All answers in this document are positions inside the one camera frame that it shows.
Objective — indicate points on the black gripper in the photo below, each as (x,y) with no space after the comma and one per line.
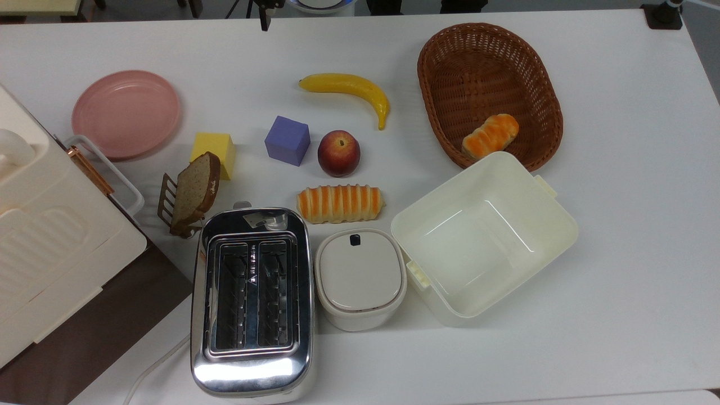
(269,3)

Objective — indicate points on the long orange striped bread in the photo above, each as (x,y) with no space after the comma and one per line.
(337,203)

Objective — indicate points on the brown bread slice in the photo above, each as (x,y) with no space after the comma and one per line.
(194,188)

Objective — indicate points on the brown wicker basket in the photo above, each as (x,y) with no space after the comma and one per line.
(478,73)

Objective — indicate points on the small orange striped bread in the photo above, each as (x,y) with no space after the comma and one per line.
(489,136)

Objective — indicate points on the black tripod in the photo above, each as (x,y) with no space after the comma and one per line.
(249,8)

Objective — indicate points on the yellow banana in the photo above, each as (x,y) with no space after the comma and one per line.
(349,85)

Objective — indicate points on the purple foam cube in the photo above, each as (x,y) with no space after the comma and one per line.
(287,140)

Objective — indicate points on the black base block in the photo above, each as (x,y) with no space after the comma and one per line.
(464,4)
(391,5)

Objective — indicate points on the yellow foam cube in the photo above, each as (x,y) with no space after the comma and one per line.
(219,146)

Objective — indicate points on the red apple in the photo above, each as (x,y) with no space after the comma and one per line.
(337,154)

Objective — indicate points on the pink round plate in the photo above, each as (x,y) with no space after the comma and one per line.
(126,115)

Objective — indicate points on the brown toast rack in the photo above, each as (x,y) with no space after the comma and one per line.
(167,197)

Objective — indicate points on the beige side table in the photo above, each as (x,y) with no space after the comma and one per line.
(34,5)

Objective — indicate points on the small white lidded bin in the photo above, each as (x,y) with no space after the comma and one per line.
(360,270)

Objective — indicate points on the white open plastic container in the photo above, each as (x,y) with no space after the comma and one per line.
(478,242)

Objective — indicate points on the dark brown drawer base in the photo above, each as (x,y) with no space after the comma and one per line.
(112,326)

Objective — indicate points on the chrome two-slot toaster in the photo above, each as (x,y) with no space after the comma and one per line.
(253,371)

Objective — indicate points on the black camera stand clamp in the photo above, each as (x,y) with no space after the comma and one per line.
(664,17)

